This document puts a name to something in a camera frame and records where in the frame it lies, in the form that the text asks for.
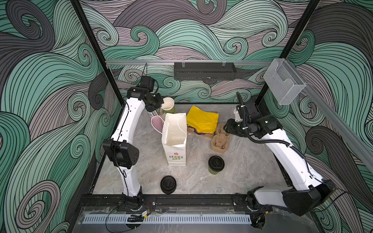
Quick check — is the black cup lid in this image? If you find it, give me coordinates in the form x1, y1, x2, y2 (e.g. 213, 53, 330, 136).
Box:
208, 155, 225, 171

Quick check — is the green paper coffee cup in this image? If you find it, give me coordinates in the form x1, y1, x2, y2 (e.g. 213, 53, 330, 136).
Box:
208, 167, 221, 175

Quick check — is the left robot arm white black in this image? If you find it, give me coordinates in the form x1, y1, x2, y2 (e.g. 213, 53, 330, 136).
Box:
102, 76, 164, 207

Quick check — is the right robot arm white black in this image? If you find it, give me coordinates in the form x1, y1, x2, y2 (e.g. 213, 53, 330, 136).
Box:
224, 92, 337, 216

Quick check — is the stack of green paper cups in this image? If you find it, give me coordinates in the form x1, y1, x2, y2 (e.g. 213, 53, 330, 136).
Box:
161, 97, 175, 114

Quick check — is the pink holder with straws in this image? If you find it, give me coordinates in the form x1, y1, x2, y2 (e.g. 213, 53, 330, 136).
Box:
149, 108, 164, 134

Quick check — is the brown pulp cup carrier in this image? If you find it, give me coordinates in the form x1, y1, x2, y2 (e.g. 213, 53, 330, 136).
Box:
210, 123, 232, 153

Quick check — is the white paper gift bag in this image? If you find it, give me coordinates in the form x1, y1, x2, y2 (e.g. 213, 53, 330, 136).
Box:
162, 113, 187, 166

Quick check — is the yellow napkin stack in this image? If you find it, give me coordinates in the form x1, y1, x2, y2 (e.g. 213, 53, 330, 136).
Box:
186, 106, 219, 137

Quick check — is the stack of black cup lids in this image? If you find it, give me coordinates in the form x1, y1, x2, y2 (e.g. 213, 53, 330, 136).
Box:
160, 176, 177, 195

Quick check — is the clear acrylic wall holder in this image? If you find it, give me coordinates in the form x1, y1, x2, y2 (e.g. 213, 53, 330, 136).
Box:
264, 58, 306, 105

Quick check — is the black wall tray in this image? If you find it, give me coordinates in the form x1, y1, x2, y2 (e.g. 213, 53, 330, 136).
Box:
174, 62, 237, 82

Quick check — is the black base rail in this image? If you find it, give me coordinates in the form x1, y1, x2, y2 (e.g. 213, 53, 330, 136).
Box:
79, 194, 275, 213

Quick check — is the white slotted cable duct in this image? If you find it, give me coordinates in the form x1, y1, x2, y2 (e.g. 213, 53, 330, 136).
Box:
82, 214, 252, 224

